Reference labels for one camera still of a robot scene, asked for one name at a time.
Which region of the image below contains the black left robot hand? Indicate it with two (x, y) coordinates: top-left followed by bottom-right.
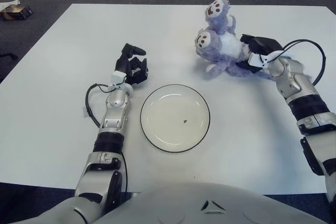
(114, 42), (149, 86)

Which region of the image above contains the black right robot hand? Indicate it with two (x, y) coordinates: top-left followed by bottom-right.
(235, 34), (284, 74)

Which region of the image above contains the purple plush bunny doll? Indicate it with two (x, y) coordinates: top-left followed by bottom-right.
(194, 0), (313, 83)

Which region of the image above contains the white plate with black rim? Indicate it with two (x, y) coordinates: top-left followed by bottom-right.
(140, 84), (211, 153)

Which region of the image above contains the white left wrist sensor box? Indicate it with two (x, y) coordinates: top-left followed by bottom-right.
(110, 71), (127, 85)

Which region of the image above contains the white wrist sensor box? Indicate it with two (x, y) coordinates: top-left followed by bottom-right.
(248, 52), (269, 69)
(110, 71), (127, 85)

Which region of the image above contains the white right wrist sensor box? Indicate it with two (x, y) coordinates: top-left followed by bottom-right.
(248, 52), (269, 69)

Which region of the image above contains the white crumpled paper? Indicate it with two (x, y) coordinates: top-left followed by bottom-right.
(0, 0), (21, 9)

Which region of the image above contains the grey robot torso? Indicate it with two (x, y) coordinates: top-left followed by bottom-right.
(46, 182), (336, 224)

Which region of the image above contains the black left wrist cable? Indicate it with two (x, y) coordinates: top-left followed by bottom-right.
(84, 83), (129, 193)

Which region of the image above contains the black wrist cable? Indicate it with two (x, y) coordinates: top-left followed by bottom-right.
(265, 39), (328, 86)
(84, 83), (129, 193)

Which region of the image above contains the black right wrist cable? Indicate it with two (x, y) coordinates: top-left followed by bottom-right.
(265, 39), (328, 86)

